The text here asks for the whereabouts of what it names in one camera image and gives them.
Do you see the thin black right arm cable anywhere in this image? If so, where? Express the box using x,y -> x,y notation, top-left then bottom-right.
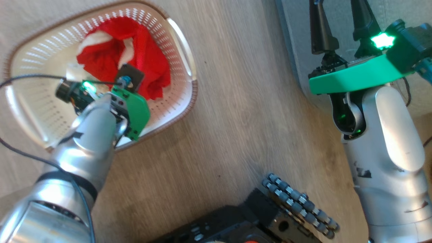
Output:
402,77 -> 411,107

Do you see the white perforated laundry basket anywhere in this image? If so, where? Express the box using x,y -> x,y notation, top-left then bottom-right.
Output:
3,0 -> 198,153

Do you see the red and white cloth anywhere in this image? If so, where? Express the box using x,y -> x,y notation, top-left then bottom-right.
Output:
76,16 -> 171,101

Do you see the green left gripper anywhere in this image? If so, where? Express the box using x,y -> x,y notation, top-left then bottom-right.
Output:
107,64 -> 151,141

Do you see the grey roller omni wheel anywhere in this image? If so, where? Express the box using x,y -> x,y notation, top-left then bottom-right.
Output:
262,173 -> 340,240

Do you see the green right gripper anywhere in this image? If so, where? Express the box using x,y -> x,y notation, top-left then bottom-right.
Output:
308,0 -> 416,95

